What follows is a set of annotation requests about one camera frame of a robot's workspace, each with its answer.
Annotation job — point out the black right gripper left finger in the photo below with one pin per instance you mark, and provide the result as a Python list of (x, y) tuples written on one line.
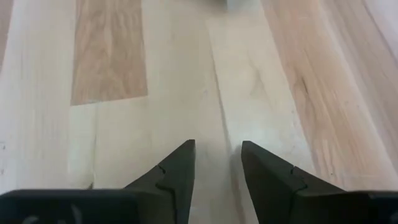
[(174, 186)]

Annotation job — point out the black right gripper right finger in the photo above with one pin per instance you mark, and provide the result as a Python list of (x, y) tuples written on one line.
[(273, 193)]

